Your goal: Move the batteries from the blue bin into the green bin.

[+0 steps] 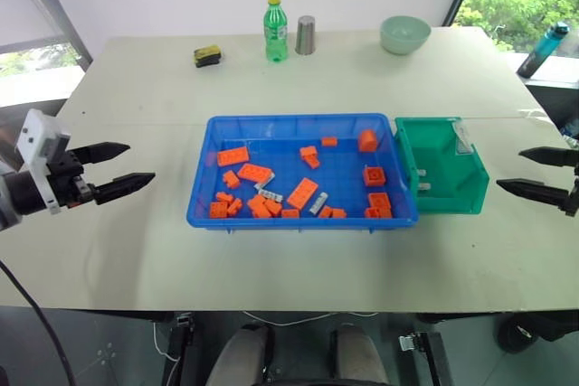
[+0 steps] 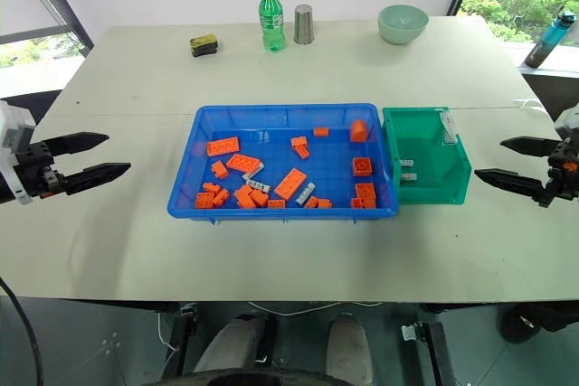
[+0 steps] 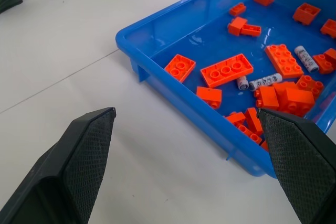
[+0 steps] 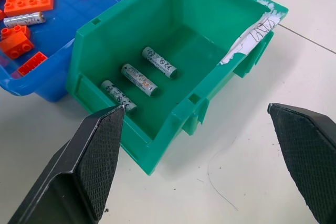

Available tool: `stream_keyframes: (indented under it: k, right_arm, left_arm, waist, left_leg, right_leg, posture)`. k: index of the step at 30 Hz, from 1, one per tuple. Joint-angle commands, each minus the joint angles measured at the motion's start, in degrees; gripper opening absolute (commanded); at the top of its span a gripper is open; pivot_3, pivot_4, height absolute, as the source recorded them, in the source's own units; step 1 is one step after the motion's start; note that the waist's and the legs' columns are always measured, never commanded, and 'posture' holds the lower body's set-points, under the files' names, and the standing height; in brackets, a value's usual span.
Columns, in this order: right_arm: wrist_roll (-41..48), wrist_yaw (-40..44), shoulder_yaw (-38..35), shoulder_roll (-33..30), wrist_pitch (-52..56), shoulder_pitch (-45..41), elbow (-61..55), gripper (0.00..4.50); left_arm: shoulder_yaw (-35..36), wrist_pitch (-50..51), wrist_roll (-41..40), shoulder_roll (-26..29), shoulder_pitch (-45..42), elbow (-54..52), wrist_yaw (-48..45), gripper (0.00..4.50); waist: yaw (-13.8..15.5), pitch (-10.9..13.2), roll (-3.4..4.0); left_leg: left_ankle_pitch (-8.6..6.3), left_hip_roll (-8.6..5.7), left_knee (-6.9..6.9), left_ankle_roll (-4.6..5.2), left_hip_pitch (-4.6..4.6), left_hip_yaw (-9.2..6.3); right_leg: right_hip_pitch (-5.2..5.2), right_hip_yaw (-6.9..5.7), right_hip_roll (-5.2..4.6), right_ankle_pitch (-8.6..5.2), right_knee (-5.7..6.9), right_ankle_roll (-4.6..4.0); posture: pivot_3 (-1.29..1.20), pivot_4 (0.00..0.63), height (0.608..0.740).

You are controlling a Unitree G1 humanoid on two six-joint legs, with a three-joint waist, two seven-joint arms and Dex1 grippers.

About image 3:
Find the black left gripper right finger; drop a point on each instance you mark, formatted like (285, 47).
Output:
(296, 161)

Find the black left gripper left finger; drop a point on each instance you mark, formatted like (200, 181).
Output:
(86, 161)

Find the orange brick cluster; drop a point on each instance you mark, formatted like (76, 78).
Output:
(284, 98)

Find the orange four-stud brick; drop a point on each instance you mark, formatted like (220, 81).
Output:
(311, 83)

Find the white printed battery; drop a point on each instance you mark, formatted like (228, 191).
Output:
(306, 58)
(265, 81)
(242, 83)

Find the orange eight-stud plate brick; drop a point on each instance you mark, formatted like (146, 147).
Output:
(284, 60)

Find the orange hollow long brick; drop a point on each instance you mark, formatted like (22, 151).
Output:
(227, 70)

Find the orange hollow square brick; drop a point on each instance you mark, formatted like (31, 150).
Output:
(180, 67)
(306, 13)

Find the orange brick pair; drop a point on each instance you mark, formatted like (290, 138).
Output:
(242, 26)

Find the blue plastic tray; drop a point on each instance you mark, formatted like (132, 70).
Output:
(199, 37)

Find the small orange two-stud brick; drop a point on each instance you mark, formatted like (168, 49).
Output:
(237, 9)

